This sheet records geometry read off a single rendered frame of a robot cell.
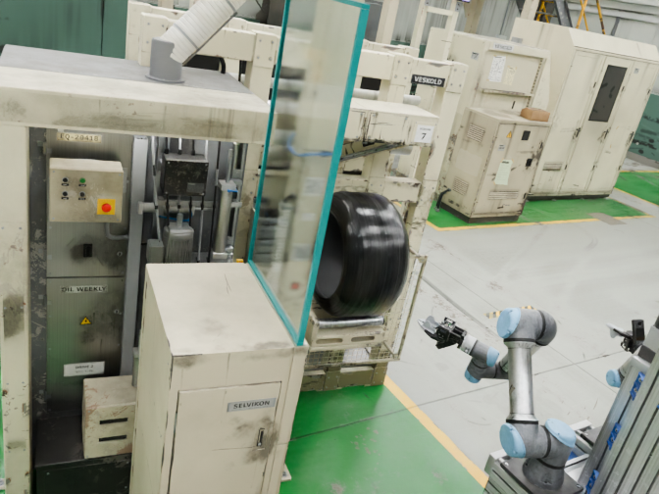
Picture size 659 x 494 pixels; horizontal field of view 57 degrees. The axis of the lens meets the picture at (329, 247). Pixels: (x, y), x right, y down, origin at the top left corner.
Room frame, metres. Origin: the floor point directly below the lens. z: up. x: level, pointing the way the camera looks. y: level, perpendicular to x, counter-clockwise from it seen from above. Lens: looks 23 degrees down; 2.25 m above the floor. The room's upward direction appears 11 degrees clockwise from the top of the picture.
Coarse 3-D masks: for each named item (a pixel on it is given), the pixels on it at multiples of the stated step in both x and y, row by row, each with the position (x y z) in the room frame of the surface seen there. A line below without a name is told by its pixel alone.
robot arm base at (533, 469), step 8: (528, 464) 1.84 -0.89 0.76; (536, 464) 1.81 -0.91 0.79; (544, 464) 1.80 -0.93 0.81; (528, 472) 1.81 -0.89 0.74; (536, 472) 1.80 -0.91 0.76; (544, 472) 1.79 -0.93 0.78; (552, 472) 1.78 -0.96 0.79; (560, 472) 1.79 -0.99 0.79; (536, 480) 1.78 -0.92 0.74; (544, 480) 1.79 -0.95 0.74; (552, 480) 1.78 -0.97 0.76; (560, 480) 1.79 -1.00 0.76; (544, 488) 1.77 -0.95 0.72; (552, 488) 1.77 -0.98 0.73
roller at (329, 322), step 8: (320, 320) 2.30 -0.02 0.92; (328, 320) 2.32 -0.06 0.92; (336, 320) 2.33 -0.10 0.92; (344, 320) 2.35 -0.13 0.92; (352, 320) 2.36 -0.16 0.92; (360, 320) 2.38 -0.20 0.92; (368, 320) 2.40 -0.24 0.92; (376, 320) 2.41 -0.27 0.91; (384, 320) 2.44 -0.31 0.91; (320, 328) 2.29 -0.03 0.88
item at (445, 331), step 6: (444, 318) 2.31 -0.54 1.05; (444, 324) 2.29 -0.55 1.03; (450, 324) 2.29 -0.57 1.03; (438, 330) 2.26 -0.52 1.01; (444, 330) 2.26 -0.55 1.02; (450, 330) 2.24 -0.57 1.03; (456, 330) 2.26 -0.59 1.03; (462, 330) 2.26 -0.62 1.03; (438, 336) 2.27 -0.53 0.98; (444, 336) 2.25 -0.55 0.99; (450, 336) 2.26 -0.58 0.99; (456, 336) 2.24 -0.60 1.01; (462, 336) 2.23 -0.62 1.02; (444, 342) 2.27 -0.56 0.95; (456, 342) 2.25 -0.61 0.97; (462, 342) 2.23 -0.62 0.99
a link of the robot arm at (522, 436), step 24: (504, 312) 2.07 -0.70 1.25; (528, 312) 2.06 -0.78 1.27; (504, 336) 2.00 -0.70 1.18; (528, 336) 1.99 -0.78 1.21; (528, 360) 1.95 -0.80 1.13; (528, 384) 1.90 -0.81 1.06; (528, 408) 1.85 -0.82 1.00; (504, 432) 1.81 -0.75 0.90; (528, 432) 1.78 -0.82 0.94; (528, 456) 1.76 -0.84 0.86
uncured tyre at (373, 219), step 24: (336, 192) 2.54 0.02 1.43; (360, 192) 2.56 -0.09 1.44; (336, 216) 2.41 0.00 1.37; (360, 216) 2.35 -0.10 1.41; (384, 216) 2.40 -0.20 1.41; (336, 240) 2.75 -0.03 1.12; (360, 240) 2.27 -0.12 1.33; (384, 240) 2.31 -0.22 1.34; (408, 240) 2.40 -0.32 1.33; (336, 264) 2.71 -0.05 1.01; (360, 264) 2.23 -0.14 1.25; (384, 264) 2.27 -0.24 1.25; (408, 264) 2.36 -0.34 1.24; (336, 288) 2.28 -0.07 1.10; (360, 288) 2.22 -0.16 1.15; (384, 288) 2.27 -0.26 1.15; (336, 312) 2.30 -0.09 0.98; (360, 312) 2.29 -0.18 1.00; (384, 312) 2.38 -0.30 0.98
